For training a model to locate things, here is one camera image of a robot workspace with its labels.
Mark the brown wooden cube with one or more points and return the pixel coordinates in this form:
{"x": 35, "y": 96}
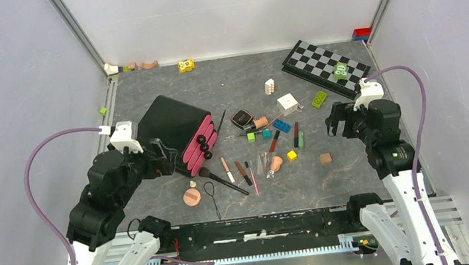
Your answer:
{"x": 325, "y": 159}

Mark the white corner block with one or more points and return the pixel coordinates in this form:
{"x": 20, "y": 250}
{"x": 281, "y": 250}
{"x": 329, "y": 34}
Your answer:
{"x": 110, "y": 69}

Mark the clear plastic bag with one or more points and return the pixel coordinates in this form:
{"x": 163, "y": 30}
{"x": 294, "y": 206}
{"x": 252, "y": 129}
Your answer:
{"x": 263, "y": 163}

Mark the black wire loop tool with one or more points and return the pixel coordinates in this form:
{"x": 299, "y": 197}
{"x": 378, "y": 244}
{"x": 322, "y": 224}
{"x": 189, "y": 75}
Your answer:
{"x": 209, "y": 189}

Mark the small wooden block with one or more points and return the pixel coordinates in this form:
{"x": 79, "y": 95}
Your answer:
{"x": 132, "y": 66}

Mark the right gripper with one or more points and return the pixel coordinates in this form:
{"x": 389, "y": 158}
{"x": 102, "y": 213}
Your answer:
{"x": 343, "y": 111}

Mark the black makeup organizer box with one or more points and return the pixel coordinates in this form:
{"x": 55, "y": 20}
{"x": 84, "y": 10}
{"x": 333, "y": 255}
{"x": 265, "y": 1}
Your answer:
{"x": 184, "y": 127}

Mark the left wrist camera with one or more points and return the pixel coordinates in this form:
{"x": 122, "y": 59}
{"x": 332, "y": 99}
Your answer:
{"x": 124, "y": 136}

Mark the yellow cube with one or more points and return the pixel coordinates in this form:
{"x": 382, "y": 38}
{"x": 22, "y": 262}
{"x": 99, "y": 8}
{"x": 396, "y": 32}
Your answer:
{"x": 292, "y": 155}

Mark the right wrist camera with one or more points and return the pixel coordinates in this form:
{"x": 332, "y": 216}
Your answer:
{"x": 369, "y": 90}

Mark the black makeup brush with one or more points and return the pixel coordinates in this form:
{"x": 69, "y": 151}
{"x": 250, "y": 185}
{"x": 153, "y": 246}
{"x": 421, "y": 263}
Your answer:
{"x": 206, "y": 173}

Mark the dark brown lipstick pen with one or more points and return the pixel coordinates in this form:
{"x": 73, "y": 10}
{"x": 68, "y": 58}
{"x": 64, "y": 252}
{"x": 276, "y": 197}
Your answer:
{"x": 296, "y": 134}

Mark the red lip pencil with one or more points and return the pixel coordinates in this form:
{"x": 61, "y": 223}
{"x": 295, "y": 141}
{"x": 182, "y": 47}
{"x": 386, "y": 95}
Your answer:
{"x": 274, "y": 141}

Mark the yellow toy block face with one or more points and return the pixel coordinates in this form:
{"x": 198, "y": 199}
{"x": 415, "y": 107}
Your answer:
{"x": 186, "y": 66}

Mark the blue lego brick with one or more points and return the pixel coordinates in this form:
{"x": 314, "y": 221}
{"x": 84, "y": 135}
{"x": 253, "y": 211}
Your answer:
{"x": 281, "y": 125}

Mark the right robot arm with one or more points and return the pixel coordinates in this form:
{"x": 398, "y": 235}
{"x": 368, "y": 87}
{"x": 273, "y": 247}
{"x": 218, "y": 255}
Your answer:
{"x": 419, "y": 239}

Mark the beige makeup sponge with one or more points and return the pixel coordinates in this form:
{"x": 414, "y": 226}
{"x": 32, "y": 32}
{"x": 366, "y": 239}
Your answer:
{"x": 275, "y": 164}

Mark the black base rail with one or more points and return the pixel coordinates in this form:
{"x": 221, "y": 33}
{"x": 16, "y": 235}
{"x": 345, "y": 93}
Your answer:
{"x": 257, "y": 236}

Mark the green lego brick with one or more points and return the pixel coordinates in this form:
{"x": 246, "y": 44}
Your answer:
{"x": 319, "y": 99}

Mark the wooden arch block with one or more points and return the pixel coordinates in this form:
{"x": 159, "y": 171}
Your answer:
{"x": 149, "y": 65}

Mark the small teal cube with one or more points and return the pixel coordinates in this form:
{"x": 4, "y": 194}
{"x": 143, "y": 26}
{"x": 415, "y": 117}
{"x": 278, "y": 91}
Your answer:
{"x": 266, "y": 134}

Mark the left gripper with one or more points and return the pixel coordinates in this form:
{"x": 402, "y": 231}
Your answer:
{"x": 163, "y": 163}

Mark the white stacked block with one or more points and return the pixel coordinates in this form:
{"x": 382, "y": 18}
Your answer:
{"x": 269, "y": 87}

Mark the chessboard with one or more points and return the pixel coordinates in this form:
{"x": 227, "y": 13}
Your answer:
{"x": 316, "y": 65}

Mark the foundation bottle beige cap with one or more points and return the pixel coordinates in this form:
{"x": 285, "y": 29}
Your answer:
{"x": 256, "y": 124}

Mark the green toy monster block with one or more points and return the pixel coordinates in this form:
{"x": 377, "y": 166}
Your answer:
{"x": 340, "y": 71}

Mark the round wooden disc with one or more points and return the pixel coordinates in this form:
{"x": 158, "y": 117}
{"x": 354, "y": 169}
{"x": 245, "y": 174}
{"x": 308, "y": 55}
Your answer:
{"x": 192, "y": 197}

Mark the red blue bricks stack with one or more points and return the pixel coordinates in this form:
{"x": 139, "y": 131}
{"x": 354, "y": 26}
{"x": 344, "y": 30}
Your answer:
{"x": 359, "y": 34}

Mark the small green cube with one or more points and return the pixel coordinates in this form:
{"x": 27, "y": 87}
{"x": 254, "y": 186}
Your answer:
{"x": 251, "y": 137}

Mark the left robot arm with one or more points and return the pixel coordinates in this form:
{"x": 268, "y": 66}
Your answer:
{"x": 113, "y": 178}

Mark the white concealer pen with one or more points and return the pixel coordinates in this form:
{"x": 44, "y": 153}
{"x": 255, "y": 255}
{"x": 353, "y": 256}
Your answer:
{"x": 227, "y": 169}

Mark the black compact case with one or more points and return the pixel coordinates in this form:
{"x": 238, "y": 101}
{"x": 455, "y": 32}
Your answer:
{"x": 241, "y": 119}

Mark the white cube box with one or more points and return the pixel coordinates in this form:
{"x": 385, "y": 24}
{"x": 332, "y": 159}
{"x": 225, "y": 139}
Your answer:
{"x": 288, "y": 104}

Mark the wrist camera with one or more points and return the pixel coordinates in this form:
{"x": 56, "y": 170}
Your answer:
{"x": 369, "y": 90}
{"x": 124, "y": 136}

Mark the small green cube rail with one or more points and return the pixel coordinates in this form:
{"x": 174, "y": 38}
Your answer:
{"x": 103, "y": 111}

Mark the green tube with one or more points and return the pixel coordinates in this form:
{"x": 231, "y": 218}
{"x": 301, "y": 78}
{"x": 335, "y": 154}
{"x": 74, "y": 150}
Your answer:
{"x": 301, "y": 140}

